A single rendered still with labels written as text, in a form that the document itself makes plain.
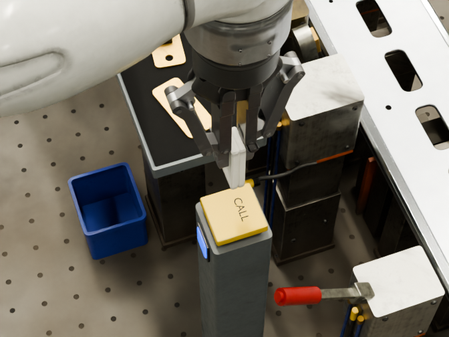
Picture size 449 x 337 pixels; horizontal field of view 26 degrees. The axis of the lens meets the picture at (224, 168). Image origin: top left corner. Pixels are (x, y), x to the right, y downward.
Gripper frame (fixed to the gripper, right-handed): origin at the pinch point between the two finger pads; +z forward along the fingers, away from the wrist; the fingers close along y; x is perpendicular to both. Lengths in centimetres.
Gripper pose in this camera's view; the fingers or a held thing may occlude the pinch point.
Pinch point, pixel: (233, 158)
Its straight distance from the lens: 97.8
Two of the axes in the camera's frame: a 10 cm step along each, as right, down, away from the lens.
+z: 0.0, 5.2, 8.5
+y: 9.4, -2.8, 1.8
